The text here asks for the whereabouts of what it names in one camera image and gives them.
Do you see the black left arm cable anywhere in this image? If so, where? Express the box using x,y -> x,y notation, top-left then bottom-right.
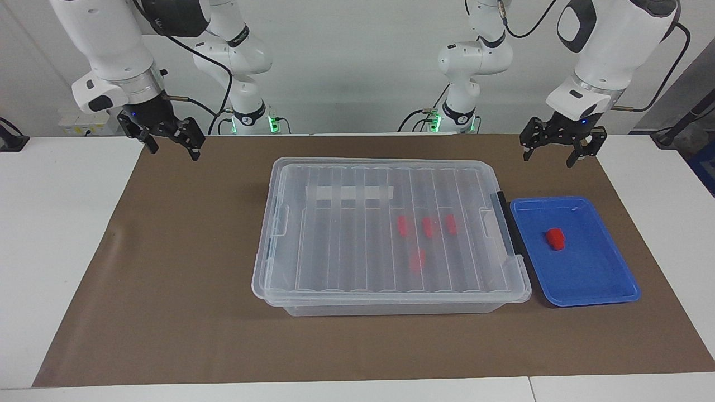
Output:
500,0 -> 692,112

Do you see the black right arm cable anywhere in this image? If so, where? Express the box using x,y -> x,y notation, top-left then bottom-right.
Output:
134,0 -> 234,136

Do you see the white wall power strip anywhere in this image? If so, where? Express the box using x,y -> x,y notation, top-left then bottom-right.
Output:
59,112 -> 121,136

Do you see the blue crate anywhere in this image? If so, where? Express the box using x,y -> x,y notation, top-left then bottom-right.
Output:
686,140 -> 715,197

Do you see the black box latch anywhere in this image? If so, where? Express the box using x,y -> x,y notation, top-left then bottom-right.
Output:
490,191 -> 526,257

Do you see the black stand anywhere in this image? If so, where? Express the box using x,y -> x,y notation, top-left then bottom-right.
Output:
651,89 -> 715,149

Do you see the clear ribbed plastic lid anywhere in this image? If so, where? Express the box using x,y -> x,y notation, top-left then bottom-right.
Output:
251,158 -> 532,306

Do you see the black base cable bundle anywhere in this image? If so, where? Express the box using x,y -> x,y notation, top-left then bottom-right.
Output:
398,84 -> 450,133
209,109 -> 291,135

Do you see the black clamp device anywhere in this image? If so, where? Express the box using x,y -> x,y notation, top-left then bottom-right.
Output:
0,117 -> 30,152

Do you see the clear plastic storage box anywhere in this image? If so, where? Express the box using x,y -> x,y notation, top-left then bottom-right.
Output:
251,158 -> 532,317

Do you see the blue plastic tray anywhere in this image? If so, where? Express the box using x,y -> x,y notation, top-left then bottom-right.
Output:
509,196 -> 641,308

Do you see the brown table mat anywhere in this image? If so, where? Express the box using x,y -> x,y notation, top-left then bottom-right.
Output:
32,134 -> 715,387

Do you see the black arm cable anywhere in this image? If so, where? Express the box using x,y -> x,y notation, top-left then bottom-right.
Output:
134,0 -> 234,136
500,0 -> 692,112

